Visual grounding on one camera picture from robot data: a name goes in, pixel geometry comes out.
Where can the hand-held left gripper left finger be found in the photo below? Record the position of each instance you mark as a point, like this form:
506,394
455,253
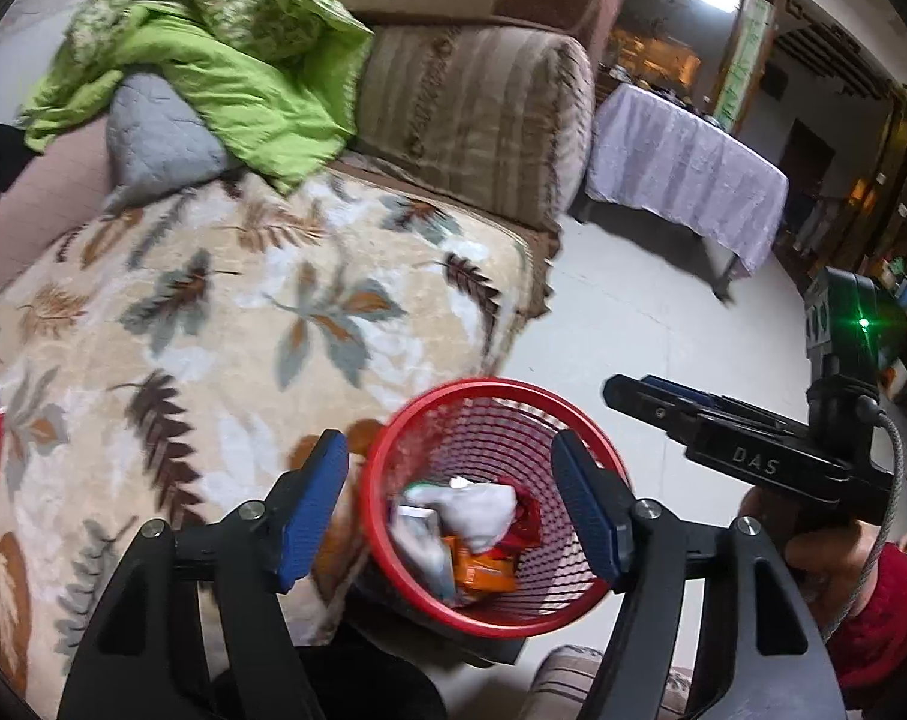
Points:
315,510

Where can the green patterned wall hanging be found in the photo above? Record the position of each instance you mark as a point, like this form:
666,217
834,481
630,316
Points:
746,52

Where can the green quilt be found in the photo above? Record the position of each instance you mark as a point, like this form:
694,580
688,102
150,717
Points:
221,75

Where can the table with lavender tablecloth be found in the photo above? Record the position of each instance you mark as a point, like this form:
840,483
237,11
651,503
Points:
678,165

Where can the person's right forearm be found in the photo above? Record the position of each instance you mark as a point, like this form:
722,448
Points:
888,615

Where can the grey quilted pillow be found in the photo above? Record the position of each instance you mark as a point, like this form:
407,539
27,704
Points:
153,135

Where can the striped fabric stool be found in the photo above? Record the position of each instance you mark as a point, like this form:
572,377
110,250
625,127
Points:
566,682

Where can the dark cloth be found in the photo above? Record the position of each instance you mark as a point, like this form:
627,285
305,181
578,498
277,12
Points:
378,675

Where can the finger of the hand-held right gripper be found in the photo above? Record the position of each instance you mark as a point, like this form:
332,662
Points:
708,399
648,409

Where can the leaf print beige blanket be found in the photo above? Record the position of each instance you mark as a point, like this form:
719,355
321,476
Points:
221,360

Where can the red mesh basket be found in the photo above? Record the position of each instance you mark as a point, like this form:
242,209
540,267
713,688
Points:
491,442

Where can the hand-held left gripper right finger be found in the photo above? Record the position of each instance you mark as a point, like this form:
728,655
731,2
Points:
585,510

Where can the brown fabric sofa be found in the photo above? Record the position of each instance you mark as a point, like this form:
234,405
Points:
461,112

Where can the orange snack packet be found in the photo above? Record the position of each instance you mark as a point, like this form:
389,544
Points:
480,566

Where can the red and white paper box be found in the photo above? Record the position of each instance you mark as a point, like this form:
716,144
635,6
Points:
527,521

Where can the person's right hand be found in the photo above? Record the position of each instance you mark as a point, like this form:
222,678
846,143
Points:
828,547

